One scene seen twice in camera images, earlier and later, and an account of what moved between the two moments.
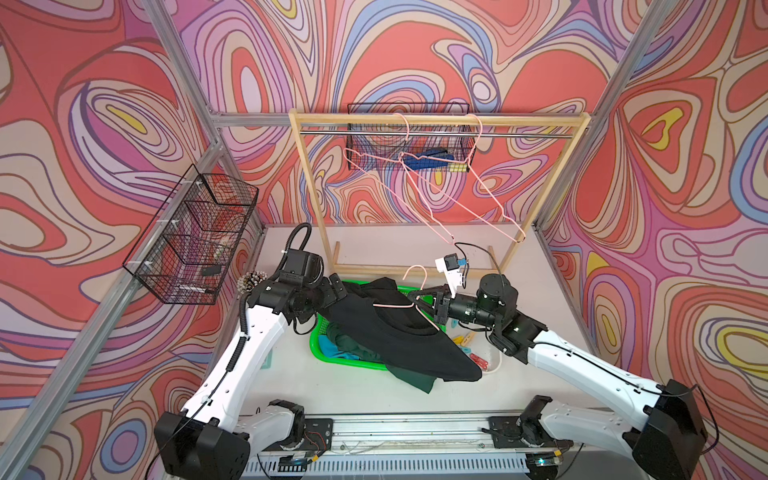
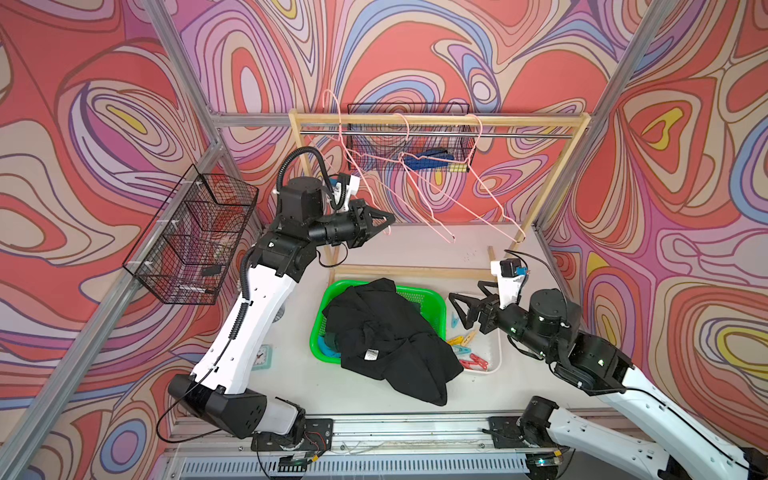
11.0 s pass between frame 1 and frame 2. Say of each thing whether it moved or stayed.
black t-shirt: moved
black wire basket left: stayed
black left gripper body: moved
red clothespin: stayed
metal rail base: stayed
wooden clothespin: stayed
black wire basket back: stayed
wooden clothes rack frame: stayed
